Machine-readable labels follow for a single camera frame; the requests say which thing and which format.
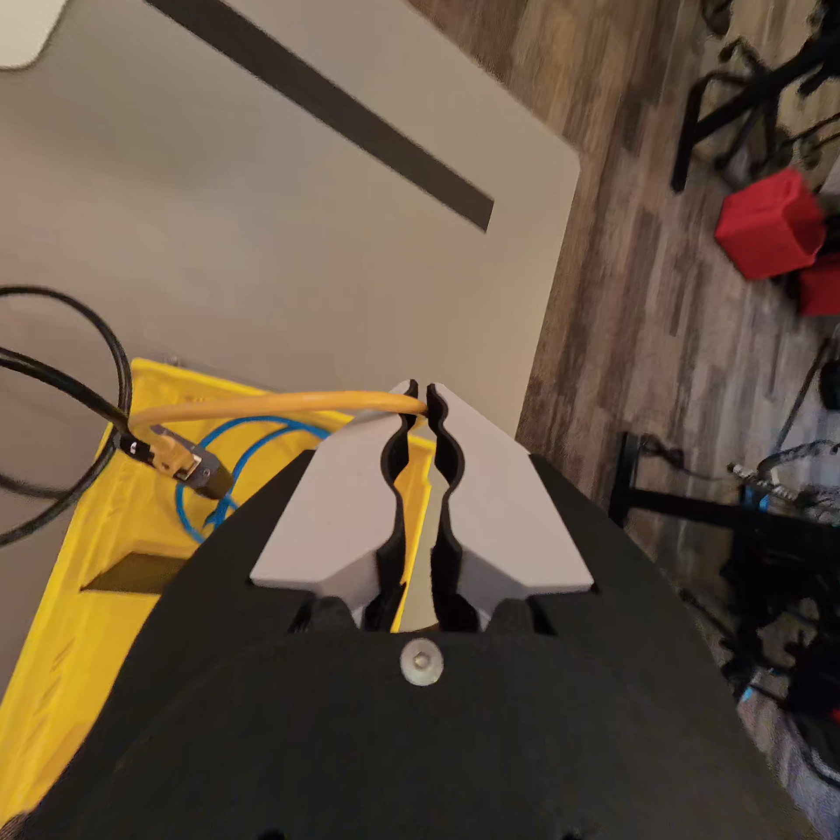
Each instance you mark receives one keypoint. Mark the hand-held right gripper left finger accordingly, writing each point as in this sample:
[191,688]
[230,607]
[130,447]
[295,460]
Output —
[334,505]

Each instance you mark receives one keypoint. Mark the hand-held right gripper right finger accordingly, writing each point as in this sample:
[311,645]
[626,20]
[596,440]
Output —
[512,512]

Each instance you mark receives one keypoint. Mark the black ethernet adapter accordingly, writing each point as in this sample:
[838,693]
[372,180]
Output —
[211,478]

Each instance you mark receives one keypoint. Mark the yellow plastic bin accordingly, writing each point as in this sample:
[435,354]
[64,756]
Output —
[79,623]

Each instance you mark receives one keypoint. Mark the person's leg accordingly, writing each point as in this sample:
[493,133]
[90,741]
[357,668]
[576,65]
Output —
[774,741]

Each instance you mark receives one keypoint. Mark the red plastic container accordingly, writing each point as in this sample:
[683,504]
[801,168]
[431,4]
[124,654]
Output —
[820,285]
[768,223]

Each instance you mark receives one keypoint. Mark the black strip on table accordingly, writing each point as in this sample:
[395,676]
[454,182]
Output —
[328,105]

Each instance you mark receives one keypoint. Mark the black office chair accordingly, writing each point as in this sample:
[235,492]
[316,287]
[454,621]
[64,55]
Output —
[686,144]

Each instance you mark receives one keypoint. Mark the black metal frame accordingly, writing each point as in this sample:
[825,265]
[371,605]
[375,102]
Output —
[774,564]

